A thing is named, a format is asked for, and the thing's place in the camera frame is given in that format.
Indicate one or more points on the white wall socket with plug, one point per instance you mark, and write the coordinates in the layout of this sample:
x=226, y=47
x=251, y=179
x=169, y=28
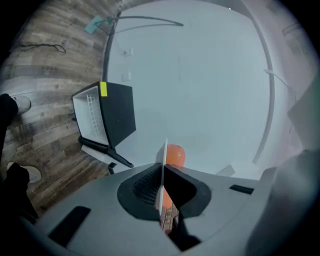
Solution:
x=127, y=52

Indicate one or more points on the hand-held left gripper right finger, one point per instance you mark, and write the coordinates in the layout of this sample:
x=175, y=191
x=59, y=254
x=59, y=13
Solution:
x=225, y=212

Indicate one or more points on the person's black trouser leg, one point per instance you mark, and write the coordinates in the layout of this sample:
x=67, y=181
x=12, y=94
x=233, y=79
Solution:
x=7, y=110
x=15, y=195

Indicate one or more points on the person's white shoe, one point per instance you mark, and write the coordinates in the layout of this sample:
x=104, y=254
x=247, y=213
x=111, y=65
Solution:
x=32, y=173
x=23, y=105

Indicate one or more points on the orange carrot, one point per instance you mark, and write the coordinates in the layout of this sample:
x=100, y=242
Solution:
x=176, y=155

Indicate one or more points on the black box cabinet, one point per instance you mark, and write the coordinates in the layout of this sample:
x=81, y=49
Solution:
x=117, y=115

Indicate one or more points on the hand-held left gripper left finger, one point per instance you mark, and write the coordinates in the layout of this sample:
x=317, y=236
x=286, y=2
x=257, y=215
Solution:
x=105, y=217

